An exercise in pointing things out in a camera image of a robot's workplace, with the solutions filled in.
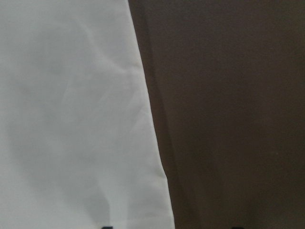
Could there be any cream long sleeve cat shirt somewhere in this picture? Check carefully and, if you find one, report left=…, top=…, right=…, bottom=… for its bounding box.
left=0, top=0, right=175, bottom=229

